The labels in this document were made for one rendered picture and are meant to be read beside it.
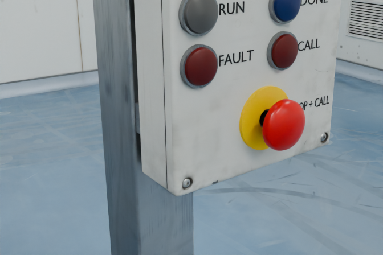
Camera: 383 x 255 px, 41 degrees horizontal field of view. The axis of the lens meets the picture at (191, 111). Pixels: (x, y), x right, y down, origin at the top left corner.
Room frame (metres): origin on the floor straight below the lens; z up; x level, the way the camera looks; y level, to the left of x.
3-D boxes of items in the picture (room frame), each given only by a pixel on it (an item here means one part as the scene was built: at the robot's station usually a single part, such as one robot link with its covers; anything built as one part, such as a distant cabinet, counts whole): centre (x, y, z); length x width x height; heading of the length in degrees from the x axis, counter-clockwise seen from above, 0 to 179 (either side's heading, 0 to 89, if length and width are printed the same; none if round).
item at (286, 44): (0.38, -0.07, 0.96); 0.03 x 0.01 x 0.03; 126
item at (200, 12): (0.34, -0.01, 1.00); 0.03 x 0.01 x 0.03; 126
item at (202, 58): (0.34, -0.01, 0.96); 0.03 x 0.01 x 0.03; 126
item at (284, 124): (0.37, -0.06, 0.91); 0.04 x 0.04 x 0.04; 36
